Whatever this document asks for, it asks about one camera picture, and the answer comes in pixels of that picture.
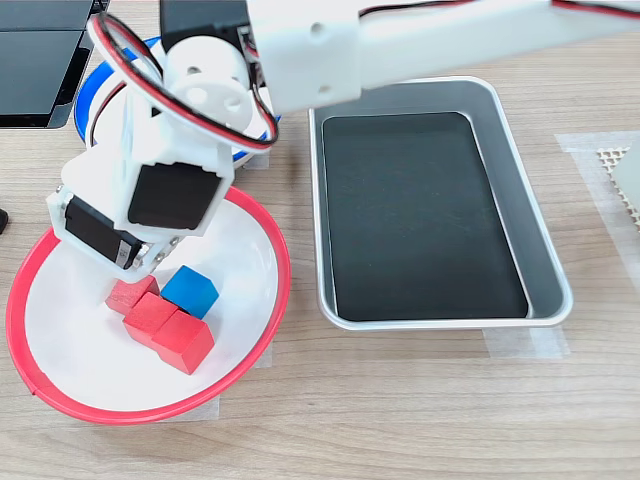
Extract red cube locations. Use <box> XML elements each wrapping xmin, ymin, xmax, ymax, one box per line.
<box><xmin>104</xmin><ymin>274</ymin><xmax>162</xmax><ymax>316</ymax></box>
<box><xmin>122</xmin><ymin>291</ymin><xmax>184</xmax><ymax>349</ymax></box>
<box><xmin>151</xmin><ymin>309</ymin><xmax>216</xmax><ymax>376</ymax></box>

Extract blue cube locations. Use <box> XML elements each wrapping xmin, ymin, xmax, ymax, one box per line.
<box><xmin>159</xmin><ymin>265</ymin><xmax>220</xmax><ymax>322</ymax></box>

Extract red-rimmed white plate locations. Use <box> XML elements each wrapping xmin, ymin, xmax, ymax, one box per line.
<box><xmin>5</xmin><ymin>187</ymin><xmax>292</xmax><ymax>426</ymax></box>

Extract blue-rimmed white plate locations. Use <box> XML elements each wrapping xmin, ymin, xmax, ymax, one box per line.
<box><xmin>73</xmin><ymin>34</ymin><xmax>283</xmax><ymax>174</ymax></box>

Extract black flat device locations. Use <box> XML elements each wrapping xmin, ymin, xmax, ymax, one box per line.
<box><xmin>0</xmin><ymin>0</ymin><xmax>111</xmax><ymax>130</ymax></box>

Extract black tray mat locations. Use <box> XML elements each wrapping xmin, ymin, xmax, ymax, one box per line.
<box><xmin>322</xmin><ymin>112</ymin><xmax>530</xmax><ymax>323</ymax></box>

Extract steel tray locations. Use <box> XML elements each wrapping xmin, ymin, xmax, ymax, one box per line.
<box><xmin>307</xmin><ymin>75</ymin><xmax>575</xmax><ymax>332</ymax></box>

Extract red black white servo cable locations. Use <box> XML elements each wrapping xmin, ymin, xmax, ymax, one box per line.
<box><xmin>87</xmin><ymin>12</ymin><xmax>281</xmax><ymax>152</ymax></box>

